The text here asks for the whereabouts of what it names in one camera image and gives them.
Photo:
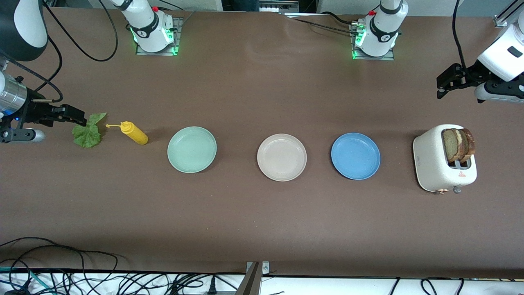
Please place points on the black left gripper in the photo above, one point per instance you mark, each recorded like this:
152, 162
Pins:
468, 75

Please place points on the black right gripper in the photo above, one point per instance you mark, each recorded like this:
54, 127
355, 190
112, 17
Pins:
31, 111

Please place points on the green lettuce leaf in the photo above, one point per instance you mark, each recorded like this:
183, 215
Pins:
88, 135

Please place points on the brown bread slice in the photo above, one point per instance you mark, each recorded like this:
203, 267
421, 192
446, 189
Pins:
450, 145
470, 143

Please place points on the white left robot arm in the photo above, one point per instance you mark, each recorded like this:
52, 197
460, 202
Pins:
382, 32

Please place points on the blue plate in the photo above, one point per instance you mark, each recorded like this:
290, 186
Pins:
355, 155

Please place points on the mint green plate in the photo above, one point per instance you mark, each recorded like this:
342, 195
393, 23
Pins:
192, 149

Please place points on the beige plate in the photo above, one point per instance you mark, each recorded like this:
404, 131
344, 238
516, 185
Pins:
281, 157

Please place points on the yellow mustard squeeze bottle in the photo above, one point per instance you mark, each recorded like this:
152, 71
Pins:
137, 135

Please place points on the white toaster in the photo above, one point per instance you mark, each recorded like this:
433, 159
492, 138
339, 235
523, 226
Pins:
430, 164

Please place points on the white connector box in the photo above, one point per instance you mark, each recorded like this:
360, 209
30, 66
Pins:
278, 6

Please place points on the black power plug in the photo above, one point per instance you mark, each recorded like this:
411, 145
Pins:
212, 286

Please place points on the aluminium frame profile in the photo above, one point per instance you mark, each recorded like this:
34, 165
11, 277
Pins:
501, 20

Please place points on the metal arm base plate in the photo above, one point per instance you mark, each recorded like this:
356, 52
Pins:
178, 28
374, 58

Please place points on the metal table bracket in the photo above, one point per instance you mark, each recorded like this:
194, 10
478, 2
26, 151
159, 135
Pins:
251, 282

